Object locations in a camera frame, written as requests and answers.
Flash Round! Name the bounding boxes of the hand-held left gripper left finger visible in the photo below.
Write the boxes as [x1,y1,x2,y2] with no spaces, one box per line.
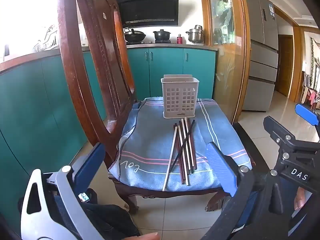
[21,142,107,240]

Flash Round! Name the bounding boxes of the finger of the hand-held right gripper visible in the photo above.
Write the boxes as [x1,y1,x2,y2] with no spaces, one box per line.
[263,116,298,167]
[294,103,320,126]

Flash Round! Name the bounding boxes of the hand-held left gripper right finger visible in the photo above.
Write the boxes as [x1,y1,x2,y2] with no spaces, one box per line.
[202,142,298,240]

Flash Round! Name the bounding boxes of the white chopstick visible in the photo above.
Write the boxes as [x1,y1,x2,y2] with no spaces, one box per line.
[162,126,178,192]
[181,119,190,186]

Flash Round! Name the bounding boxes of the brown chopstick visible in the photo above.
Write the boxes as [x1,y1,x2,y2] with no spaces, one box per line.
[178,120,187,185]
[173,123,184,182]

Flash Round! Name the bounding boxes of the white plastic utensil basket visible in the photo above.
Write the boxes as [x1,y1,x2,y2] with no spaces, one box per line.
[160,74,200,119]

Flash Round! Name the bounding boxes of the person's right hand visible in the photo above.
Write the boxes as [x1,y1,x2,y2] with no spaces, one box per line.
[293,187,307,211]

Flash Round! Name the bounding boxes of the person's left hand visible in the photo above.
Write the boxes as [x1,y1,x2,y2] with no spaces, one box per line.
[122,232,161,240]

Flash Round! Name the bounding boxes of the clothes drying rack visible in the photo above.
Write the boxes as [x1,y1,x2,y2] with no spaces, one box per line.
[301,85,320,110]

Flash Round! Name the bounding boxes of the brown wooden door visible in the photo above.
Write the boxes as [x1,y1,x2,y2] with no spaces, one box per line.
[277,34,294,98]

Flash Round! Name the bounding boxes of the person's left leg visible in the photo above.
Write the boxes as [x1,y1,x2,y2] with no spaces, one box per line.
[51,187,140,240]

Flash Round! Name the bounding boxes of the blue striped cloth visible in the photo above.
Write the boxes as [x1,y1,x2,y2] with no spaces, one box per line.
[108,97,252,192]

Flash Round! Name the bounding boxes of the silver refrigerator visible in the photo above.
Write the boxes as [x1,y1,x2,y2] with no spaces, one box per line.
[241,0,279,112]

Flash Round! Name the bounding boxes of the wood framed glass door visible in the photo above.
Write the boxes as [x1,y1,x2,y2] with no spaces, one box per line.
[202,0,250,125]

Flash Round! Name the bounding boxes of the teal base cabinets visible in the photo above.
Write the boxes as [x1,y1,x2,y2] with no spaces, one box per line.
[0,47,217,230]

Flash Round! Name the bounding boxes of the carved wooden chair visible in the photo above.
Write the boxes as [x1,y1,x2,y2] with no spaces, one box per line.
[55,0,253,214]

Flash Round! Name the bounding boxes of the grey kitchen countertop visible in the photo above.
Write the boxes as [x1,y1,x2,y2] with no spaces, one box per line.
[0,42,218,74]

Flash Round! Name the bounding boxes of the stainless steel pot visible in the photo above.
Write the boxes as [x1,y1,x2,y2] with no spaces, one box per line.
[185,25,205,43]

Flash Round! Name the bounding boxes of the metal dish rack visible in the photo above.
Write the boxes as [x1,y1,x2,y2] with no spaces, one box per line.
[34,25,59,53]

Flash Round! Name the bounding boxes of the black gas stove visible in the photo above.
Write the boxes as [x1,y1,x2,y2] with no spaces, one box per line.
[126,39,173,46]

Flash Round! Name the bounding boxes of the black wok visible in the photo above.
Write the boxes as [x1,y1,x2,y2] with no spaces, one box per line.
[124,27,147,43]

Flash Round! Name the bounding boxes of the black cooking pot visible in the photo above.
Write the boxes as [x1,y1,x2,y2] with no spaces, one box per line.
[153,29,172,41]

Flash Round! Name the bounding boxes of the black range hood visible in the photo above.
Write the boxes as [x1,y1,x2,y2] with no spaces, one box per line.
[114,0,179,28]

